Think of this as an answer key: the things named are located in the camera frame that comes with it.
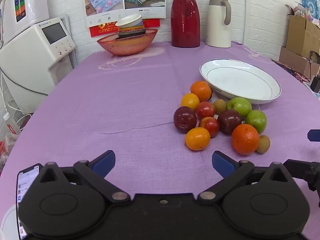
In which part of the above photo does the blue fan decoration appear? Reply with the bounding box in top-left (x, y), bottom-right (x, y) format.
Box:
top-left (300, 0), bottom-right (320, 20)

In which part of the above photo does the kiwi fruit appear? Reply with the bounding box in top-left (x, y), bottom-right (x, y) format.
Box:
top-left (213, 99), bottom-right (227, 114)
top-left (256, 135), bottom-right (271, 154)

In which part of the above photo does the white plate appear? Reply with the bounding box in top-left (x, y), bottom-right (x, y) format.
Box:
top-left (199, 59), bottom-right (282, 105)

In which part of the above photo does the red glass bowl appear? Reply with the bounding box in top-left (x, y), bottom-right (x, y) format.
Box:
top-left (97, 28), bottom-right (159, 56)

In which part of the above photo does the white cable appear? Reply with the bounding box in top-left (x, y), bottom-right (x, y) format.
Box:
top-left (0, 67), bottom-right (48, 120)

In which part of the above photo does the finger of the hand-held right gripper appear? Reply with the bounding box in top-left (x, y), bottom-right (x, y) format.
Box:
top-left (283, 159), bottom-right (320, 193)
top-left (307, 129), bottom-right (320, 142)

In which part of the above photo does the smartphone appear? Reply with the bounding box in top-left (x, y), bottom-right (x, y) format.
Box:
top-left (16, 163), bottom-right (43, 239)

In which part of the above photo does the red wall poster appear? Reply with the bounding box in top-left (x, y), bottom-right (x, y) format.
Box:
top-left (89, 19), bottom-right (160, 38)

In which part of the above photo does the red thermos jug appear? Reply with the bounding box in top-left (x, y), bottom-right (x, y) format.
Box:
top-left (171, 0), bottom-right (201, 48)

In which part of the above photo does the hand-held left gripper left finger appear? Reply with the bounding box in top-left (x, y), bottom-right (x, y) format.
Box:
top-left (37, 150), bottom-right (131, 203)

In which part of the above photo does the white wall-mounted appliance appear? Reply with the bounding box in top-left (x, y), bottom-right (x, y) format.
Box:
top-left (0, 0), bottom-right (50, 43)

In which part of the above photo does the red apple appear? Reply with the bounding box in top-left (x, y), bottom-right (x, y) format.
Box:
top-left (195, 101), bottom-right (216, 120)
top-left (199, 117), bottom-right (220, 138)

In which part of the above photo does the flat cardboard box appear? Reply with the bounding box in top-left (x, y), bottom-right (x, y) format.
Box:
top-left (279, 46), bottom-right (320, 80)

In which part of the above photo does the dark purple plum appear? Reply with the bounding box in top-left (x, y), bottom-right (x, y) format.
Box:
top-left (217, 109), bottom-right (242, 134)
top-left (173, 106), bottom-right (198, 133)

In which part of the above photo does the green apple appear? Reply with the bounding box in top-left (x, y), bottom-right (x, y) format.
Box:
top-left (245, 109), bottom-right (267, 134)
top-left (226, 97), bottom-right (252, 119)

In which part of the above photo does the patterned bowl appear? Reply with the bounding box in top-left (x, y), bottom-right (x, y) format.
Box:
top-left (117, 26), bottom-right (147, 34)

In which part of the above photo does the white bowl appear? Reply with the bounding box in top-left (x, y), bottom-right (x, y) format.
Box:
top-left (115, 14), bottom-right (143, 28)

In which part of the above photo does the white appliance with screen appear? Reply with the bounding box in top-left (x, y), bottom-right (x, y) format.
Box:
top-left (0, 16), bottom-right (77, 114)

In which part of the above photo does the small yellow-orange tangerine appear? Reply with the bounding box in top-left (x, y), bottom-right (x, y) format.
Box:
top-left (181, 93), bottom-right (200, 110)

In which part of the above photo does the black bowl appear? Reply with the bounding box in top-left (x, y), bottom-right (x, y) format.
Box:
top-left (116, 32), bottom-right (148, 40)

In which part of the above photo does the deep orange tangerine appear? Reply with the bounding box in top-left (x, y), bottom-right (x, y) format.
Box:
top-left (190, 80), bottom-right (212, 102)

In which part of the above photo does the plastic bag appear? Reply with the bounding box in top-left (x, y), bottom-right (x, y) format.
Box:
top-left (0, 124), bottom-right (22, 170)

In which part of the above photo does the white thermos jug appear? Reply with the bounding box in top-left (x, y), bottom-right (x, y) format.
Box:
top-left (205, 0), bottom-right (232, 48)

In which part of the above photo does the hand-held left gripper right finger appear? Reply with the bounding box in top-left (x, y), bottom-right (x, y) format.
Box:
top-left (197, 151), bottom-right (292, 203)

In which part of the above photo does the black power adapter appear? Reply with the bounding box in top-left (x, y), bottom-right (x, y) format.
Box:
top-left (309, 76), bottom-right (320, 93)

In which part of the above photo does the large orange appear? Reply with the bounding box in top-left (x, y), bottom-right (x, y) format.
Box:
top-left (231, 124), bottom-right (260, 155)

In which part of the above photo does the purple tablecloth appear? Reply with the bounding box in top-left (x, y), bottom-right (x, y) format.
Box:
top-left (0, 40), bottom-right (320, 240)

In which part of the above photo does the floral cloth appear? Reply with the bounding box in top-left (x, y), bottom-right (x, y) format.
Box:
top-left (271, 57), bottom-right (320, 83)

